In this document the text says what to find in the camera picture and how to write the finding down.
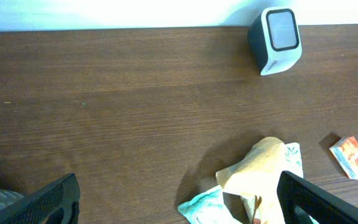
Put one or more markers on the white barcode scanner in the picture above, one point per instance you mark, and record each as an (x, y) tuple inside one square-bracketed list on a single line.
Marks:
[(274, 40)]

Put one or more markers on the teal wet wipes pack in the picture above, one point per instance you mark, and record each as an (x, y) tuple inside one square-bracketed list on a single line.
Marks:
[(207, 208)]

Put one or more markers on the beige paper bag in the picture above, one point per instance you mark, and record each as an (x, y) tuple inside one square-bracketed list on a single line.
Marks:
[(255, 180)]

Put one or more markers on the small orange carton box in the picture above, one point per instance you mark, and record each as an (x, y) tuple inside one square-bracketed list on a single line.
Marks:
[(345, 152)]

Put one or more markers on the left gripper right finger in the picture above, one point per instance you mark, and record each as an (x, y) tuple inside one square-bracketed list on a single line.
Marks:
[(303, 202)]

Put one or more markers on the white cream tube gold cap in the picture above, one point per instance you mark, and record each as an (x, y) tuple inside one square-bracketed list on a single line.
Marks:
[(293, 164)]

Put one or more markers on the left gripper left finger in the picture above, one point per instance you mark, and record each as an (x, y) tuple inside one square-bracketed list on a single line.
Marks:
[(57, 202)]

